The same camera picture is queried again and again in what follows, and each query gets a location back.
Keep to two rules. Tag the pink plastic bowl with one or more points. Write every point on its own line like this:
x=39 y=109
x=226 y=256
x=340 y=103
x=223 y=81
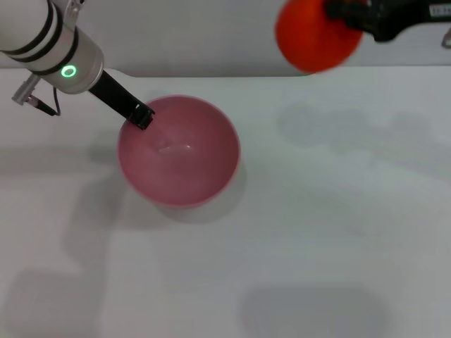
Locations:
x=183 y=169

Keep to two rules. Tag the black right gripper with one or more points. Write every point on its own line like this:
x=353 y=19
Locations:
x=398 y=15

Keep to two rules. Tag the soft orange toy fruit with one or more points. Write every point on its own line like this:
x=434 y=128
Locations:
x=310 y=44

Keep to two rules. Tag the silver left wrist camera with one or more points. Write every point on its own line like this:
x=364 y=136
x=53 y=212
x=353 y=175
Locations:
x=75 y=6

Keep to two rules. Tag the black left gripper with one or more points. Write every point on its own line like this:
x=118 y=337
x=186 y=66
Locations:
x=112 y=94

